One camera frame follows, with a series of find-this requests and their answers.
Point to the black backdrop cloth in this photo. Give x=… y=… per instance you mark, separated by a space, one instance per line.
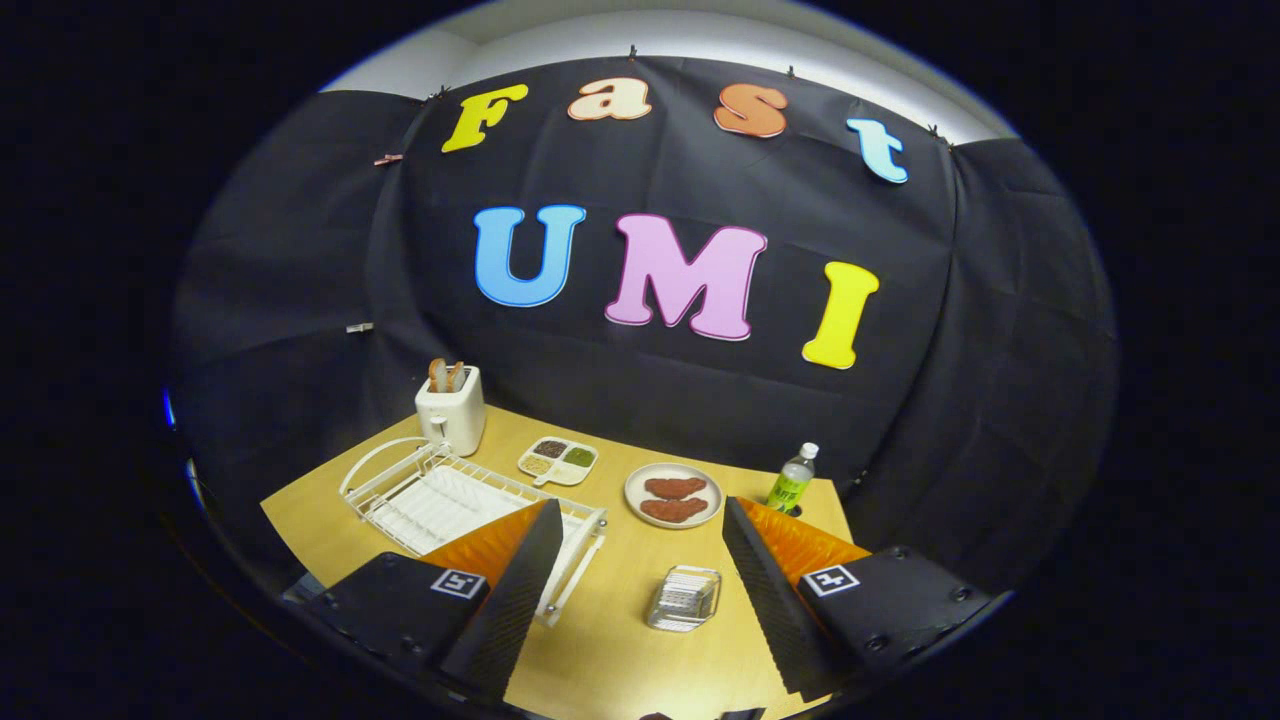
x=640 y=390

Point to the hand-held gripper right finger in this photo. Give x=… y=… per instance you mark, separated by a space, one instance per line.
x=765 y=605

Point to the green label drink bottle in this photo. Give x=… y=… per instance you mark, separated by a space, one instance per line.
x=792 y=485

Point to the toast slice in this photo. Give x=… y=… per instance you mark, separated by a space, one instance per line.
x=456 y=376
x=438 y=375

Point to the white divided bean tray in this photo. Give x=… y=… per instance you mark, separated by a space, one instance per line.
x=560 y=472

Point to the brown meat piece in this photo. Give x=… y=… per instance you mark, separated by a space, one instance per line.
x=675 y=510
x=675 y=488

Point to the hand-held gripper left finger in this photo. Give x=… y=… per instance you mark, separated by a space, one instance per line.
x=520 y=600

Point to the white toaster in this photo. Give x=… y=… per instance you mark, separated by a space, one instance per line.
x=455 y=420

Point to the beige plate with meat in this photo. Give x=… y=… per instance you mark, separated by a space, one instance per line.
x=635 y=492

